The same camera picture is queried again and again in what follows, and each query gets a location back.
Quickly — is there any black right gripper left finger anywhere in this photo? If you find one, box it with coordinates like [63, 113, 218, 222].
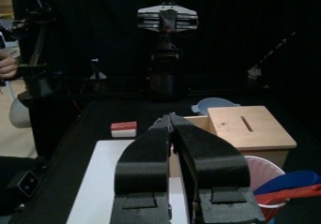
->
[110, 115, 172, 224]

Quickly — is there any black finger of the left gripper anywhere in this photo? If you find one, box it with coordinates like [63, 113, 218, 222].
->
[159, 9, 179, 35]

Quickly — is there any red plastic utensil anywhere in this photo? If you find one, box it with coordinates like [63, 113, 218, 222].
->
[254, 184, 321, 206]

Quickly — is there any blue plastic utensil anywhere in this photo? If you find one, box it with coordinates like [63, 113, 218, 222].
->
[251, 170, 321, 196]

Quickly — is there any wooden box with slot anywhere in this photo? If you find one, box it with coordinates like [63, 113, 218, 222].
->
[168, 105, 298, 178]

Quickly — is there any pink ribbed plastic cup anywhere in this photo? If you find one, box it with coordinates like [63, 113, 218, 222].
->
[243, 155, 290, 224]

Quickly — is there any red white sushi piece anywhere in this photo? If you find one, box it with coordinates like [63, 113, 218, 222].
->
[110, 121, 138, 139]

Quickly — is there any black box with sockets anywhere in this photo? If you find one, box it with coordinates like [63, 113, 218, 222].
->
[5, 169, 43, 200]

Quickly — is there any person's hand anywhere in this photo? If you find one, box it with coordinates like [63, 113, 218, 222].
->
[0, 49, 20, 81]

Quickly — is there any light blue plastic bowl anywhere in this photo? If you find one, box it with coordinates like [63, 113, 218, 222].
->
[190, 97, 242, 116]

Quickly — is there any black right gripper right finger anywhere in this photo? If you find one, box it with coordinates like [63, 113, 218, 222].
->
[168, 112, 266, 224]

